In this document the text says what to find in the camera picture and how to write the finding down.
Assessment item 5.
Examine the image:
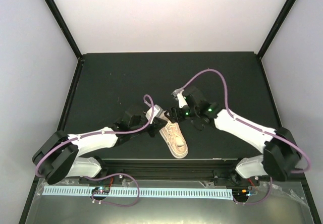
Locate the right small circuit board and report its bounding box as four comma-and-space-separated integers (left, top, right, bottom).
238, 189, 258, 197

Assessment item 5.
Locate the left small circuit board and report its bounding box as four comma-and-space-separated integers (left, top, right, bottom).
91, 187, 110, 195

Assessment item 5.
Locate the beige sneaker shoe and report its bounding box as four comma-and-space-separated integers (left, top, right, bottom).
159, 120, 188, 159

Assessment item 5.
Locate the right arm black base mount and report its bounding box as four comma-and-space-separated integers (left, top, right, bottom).
212, 174, 259, 187

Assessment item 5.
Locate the small circuit board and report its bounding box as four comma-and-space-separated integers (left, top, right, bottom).
238, 189, 258, 197
91, 187, 110, 195

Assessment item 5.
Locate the right black frame post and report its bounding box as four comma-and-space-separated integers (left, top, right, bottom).
257, 0, 297, 60

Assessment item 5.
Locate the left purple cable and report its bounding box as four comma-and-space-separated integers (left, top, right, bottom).
35, 94, 155, 178

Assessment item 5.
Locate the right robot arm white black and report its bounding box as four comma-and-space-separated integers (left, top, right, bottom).
166, 86, 301, 185

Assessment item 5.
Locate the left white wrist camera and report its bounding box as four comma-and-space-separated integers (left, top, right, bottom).
145, 104, 163, 122

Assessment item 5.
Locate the white shoelace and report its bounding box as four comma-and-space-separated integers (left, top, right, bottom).
165, 123, 181, 140

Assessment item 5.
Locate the left black frame post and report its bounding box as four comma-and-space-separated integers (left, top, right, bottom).
44, 0, 82, 60

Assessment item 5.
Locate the white slotted cable duct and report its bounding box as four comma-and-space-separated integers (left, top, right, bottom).
42, 186, 233, 200

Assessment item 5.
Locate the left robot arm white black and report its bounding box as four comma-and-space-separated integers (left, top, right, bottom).
32, 105, 167, 185

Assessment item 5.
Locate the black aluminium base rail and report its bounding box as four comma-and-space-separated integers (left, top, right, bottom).
103, 159, 238, 180

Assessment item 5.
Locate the black frame post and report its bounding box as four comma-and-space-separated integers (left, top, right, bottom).
257, 0, 297, 60
44, 0, 82, 60

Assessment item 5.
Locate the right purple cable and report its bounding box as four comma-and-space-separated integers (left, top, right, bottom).
181, 69, 312, 206

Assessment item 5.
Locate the purple cable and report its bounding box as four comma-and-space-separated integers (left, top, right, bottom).
35, 94, 155, 178
181, 69, 312, 206

